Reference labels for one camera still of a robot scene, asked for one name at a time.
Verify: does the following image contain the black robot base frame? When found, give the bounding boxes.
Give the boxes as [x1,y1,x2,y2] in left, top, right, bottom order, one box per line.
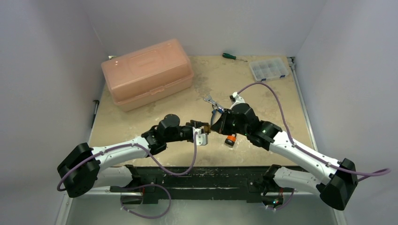
[110,165,293,204]

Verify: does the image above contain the silver open-end wrench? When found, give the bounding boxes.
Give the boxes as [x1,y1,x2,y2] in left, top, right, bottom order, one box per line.
[203,95,224,113]

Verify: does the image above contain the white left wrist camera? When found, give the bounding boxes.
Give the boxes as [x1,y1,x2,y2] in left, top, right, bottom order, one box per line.
[192,127,208,146]

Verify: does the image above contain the orange black padlock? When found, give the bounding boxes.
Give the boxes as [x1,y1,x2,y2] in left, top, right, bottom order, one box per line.
[224,134,237,148]

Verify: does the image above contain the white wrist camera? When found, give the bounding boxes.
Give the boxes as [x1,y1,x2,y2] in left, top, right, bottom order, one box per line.
[192,127,208,146]
[230,92,245,110]

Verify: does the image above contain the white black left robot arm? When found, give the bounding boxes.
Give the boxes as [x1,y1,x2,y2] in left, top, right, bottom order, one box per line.
[56,114,210,198]

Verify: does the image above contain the clear plastic organizer box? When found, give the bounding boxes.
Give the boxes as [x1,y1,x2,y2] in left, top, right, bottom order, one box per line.
[249,57,289,82]

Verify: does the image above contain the brass padlock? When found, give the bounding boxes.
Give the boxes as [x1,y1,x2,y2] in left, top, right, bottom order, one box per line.
[202,125,211,134]

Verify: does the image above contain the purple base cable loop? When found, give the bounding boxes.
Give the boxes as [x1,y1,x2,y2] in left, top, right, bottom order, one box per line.
[120,182,173,219]

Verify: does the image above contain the blue handled pliers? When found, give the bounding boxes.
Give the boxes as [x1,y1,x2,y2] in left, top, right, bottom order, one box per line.
[210,104,223,126]

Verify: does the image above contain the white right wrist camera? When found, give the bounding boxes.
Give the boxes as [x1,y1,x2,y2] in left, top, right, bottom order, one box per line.
[230,92,245,110]

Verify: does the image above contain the pink translucent plastic toolbox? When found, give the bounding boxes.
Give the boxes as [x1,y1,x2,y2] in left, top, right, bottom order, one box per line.
[101,39,194,112]

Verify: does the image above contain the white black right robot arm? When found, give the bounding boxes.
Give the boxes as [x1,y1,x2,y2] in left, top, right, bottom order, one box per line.
[211,103,359,210]

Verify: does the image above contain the green handled screwdriver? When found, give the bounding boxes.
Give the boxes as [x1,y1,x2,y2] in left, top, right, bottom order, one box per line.
[222,52,247,62]

